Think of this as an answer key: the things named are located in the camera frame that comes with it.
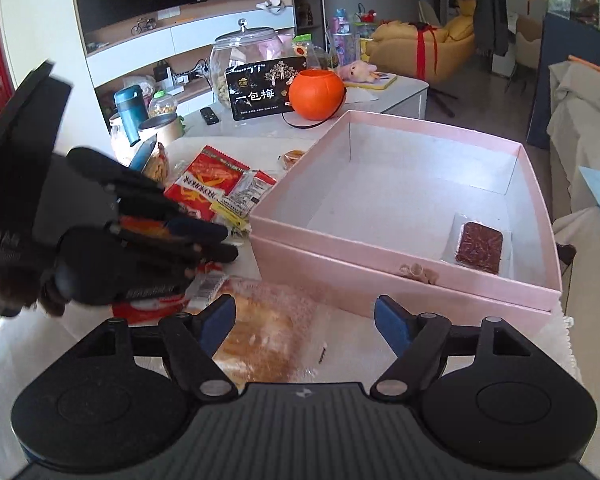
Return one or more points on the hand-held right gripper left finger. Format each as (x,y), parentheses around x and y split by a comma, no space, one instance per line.
(219,322)

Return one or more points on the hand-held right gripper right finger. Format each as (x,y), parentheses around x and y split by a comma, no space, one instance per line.
(392,325)

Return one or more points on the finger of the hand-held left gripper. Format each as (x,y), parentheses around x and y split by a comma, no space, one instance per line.
(144,205)
(129,270)

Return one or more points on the large red snack pouch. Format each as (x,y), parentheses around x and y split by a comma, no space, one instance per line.
(149,308)

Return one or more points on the clear-wrapped bread packet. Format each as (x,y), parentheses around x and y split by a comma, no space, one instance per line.
(265,335)

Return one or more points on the red spicy strip packet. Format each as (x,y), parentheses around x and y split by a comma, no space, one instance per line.
(204,175)

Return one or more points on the pink gift box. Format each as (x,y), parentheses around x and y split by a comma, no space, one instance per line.
(330,270)

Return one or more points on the silver yellow-edged snack packet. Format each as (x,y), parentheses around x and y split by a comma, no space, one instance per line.
(247,190)

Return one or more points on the small round pastry packet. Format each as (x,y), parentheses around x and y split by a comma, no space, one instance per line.
(293,158)

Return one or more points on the long biscuit packet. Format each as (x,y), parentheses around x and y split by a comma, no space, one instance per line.
(157,165)

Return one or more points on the cream lace tablecloth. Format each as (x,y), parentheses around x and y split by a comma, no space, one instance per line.
(350,340)

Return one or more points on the blue snack packet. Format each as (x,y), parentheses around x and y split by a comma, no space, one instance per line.
(140,156)

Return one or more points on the white plastic bottle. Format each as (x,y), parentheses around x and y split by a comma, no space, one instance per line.
(117,140)

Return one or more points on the beige cup with dark lid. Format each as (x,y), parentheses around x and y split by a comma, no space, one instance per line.
(162,130)

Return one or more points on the teal thermos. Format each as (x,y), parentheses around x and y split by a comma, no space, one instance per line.
(129,115)

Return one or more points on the small jar with green lid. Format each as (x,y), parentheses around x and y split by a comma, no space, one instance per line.
(160,105)

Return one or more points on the black remote control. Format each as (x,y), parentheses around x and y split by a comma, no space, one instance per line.
(209,116)

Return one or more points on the clear-wrapped brown snack packet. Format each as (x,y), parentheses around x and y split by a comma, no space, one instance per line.
(480,245)

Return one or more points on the black snack bag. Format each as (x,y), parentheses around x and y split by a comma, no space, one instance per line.
(260,95)

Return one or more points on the white tv cabinet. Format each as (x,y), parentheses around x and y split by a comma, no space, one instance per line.
(199,35)

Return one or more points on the small bicycle model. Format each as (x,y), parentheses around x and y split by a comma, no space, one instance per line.
(142,25)

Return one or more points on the glass jar with lid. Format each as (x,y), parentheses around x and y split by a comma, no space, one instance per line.
(240,50)

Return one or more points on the orange pumpkin bucket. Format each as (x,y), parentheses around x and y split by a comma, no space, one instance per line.
(315,92)

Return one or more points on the pink plush toy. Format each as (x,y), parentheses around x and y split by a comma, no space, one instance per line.
(357,71)

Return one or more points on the patterned water bottle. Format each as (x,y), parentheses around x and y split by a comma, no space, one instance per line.
(342,42)

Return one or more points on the red ribbon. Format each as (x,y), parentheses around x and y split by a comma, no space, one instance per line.
(426,50)

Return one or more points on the yellow sofa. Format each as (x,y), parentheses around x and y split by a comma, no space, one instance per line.
(450,35)

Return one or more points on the beige chair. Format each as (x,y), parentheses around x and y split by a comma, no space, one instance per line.
(527,40)

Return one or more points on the grey coat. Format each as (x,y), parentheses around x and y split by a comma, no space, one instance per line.
(490,15)

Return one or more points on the orange stick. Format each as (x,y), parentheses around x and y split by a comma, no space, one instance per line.
(592,66)

